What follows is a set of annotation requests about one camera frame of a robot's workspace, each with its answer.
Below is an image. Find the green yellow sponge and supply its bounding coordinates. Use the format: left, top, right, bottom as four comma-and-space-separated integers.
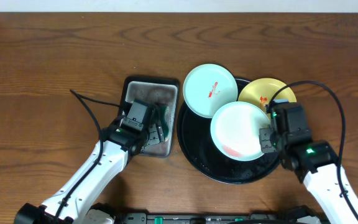
157, 104, 169, 141

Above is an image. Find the mint green plate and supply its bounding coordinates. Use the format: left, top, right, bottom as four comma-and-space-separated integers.
183, 63, 238, 118
210, 101, 270, 162

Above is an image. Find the yellow plate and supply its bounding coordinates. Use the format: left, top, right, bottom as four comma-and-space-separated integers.
238, 78, 286, 113

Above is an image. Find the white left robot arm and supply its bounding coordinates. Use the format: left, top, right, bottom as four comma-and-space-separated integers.
14, 100, 278, 223

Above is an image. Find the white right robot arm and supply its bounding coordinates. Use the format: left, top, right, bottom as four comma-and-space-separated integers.
261, 102, 358, 223

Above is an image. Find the round black tray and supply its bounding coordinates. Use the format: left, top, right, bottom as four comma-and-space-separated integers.
177, 103, 279, 184

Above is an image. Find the black rectangular soapy water tray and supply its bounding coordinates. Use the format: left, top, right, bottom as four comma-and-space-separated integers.
118, 75, 180, 158

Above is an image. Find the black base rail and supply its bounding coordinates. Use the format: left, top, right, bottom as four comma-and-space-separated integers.
85, 203, 329, 224

